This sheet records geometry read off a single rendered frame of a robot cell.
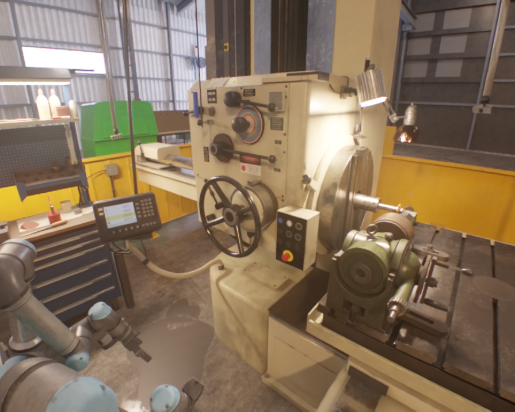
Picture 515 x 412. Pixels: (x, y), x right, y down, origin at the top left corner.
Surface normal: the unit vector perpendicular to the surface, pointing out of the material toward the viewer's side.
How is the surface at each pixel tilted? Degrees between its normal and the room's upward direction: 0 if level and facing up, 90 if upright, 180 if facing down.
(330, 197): 73
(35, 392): 15
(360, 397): 0
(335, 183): 58
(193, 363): 0
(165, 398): 25
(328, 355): 90
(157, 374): 0
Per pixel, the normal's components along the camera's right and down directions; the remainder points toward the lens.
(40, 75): 0.62, -0.29
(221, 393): 0.00, -0.93
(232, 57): -0.64, 0.27
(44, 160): 0.72, 0.25
